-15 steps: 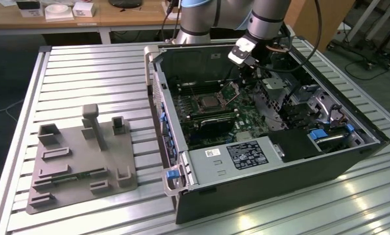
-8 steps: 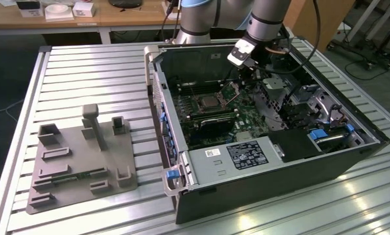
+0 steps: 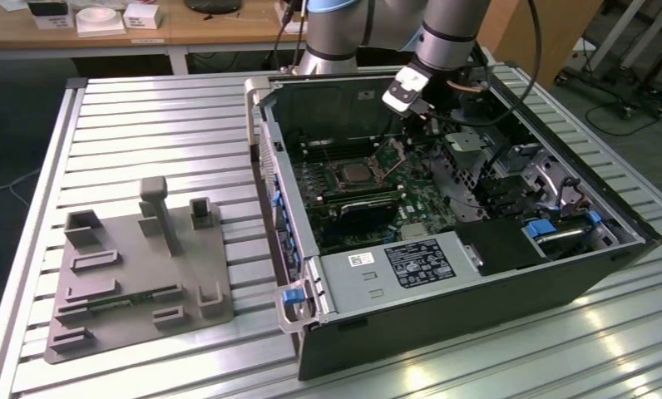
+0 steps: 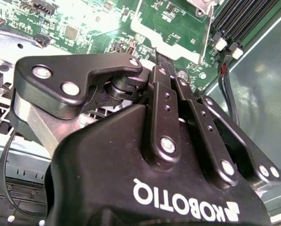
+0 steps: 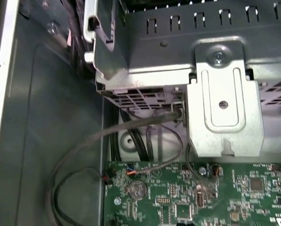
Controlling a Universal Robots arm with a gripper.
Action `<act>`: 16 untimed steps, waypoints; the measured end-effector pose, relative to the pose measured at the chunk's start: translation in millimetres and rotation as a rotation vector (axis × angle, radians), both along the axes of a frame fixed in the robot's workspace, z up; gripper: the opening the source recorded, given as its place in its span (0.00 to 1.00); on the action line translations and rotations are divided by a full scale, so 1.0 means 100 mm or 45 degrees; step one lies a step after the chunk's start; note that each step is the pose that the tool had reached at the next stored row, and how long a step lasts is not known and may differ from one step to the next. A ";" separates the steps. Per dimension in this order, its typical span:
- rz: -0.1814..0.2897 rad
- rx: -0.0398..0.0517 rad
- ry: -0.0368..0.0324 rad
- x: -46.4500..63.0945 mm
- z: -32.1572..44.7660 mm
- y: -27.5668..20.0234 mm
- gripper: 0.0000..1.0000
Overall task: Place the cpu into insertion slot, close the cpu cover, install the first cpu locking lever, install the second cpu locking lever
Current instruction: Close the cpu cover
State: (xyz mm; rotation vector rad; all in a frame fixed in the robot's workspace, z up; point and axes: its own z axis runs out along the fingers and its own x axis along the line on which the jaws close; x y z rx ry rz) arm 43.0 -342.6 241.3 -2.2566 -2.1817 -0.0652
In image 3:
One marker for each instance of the silver chipset heatsink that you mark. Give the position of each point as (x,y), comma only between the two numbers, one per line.
(416,232)

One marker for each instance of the white round holder box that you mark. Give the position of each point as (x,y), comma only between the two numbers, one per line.
(101,25)

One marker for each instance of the blue drive carrier latch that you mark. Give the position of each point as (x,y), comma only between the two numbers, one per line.
(539,232)

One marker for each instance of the silver metal drive cage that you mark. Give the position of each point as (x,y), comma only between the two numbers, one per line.
(467,143)

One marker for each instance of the black round base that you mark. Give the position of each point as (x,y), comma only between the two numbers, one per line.
(212,4)

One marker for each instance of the silver CPU with green edge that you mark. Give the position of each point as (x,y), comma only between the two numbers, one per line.
(356,172)

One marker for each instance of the green motherboard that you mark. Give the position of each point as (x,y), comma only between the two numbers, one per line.
(420,203)

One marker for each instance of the grey parts rack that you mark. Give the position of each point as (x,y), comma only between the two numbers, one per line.
(137,266)

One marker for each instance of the white box with black top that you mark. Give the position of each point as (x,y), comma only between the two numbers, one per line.
(50,21)

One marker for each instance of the white wheeled cart frame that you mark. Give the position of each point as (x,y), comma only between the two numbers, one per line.
(614,35)

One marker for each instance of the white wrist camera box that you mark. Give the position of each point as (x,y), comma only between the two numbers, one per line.
(403,89)

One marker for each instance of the black open PC case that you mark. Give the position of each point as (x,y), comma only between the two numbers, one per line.
(475,316)

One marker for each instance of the black plastic shroud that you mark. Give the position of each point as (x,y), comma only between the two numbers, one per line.
(498,245)

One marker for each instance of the wooden desk white frame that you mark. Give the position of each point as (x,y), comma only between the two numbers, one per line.
(215,29)

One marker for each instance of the green RAM stick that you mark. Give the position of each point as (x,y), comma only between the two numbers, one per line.
(121,301)

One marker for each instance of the grey power supply unit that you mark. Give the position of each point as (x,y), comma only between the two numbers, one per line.
(359,287)

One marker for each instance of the black graphics card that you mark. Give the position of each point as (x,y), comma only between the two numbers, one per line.
(367,216)

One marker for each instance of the white cardboard box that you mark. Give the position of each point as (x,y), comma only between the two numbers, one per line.
(142,16)

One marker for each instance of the CPU socket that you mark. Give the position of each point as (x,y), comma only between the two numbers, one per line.
(336,179)

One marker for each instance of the blue case latch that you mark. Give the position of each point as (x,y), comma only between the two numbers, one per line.
(292,297)

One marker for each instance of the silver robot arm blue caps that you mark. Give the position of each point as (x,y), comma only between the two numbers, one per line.
(447,33)

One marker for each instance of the wooden cabinet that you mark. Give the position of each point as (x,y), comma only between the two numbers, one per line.
(565,41)

